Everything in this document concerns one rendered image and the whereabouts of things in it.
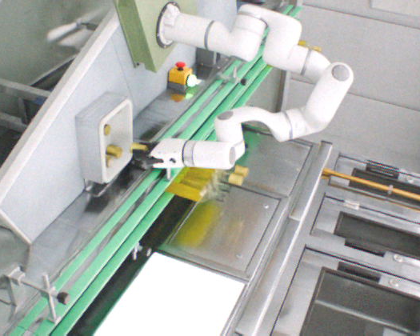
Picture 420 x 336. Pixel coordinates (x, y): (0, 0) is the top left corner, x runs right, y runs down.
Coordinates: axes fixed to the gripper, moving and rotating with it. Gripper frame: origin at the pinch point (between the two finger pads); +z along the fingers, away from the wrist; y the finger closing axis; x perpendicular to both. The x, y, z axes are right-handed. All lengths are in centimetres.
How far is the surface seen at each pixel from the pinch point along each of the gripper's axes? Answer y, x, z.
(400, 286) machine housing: 19, -58, -74
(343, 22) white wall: 611, -134, 46
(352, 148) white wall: 590, -326, 36
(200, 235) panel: 9.0, -37.5, -8.2
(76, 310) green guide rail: -42.6, -25.6, 3.8
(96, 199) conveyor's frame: -9.6, -12.9, 14.7
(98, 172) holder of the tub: -8.2, -3.7, 12.0
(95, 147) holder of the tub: -8.3, 5.0, 10.1
